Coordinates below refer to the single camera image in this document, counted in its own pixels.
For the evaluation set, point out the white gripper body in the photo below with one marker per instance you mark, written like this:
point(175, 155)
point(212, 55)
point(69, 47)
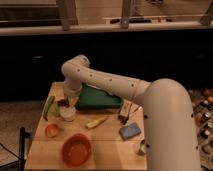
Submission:
point(72, 89)

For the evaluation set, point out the dark purple grapes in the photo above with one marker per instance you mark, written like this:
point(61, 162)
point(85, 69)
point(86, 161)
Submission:
point(63, 103)

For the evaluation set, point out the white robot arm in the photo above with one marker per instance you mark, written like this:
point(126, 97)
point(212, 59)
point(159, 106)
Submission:
point(169, 125)

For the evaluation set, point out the white paper cup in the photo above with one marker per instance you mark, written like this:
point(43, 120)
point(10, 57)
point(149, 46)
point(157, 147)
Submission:
point(68, 113)

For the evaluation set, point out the small metal cup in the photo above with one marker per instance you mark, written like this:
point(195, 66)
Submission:
point(142, 148)

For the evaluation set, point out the green plastic bin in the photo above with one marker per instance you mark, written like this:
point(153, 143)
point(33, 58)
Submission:
point(91, 98)

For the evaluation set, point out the green pepper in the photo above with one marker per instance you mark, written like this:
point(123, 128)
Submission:
point(50, 100)

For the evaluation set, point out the green leafy vegetable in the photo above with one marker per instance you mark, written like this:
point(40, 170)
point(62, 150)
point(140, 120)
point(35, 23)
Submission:
point(55, 109)

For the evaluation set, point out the red apple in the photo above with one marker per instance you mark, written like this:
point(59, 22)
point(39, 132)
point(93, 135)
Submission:
point(51, 130)

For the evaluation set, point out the brown wooden brush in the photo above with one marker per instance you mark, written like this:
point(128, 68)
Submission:
point(125, 112)

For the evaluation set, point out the red plastic bowl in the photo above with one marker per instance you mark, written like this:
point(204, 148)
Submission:
point(76, 150)

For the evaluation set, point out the blue sponge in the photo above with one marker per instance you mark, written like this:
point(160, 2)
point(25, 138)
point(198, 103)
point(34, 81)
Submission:
point(129, 131)

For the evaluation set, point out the black chair frame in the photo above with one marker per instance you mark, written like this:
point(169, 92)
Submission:
point(23, 136)

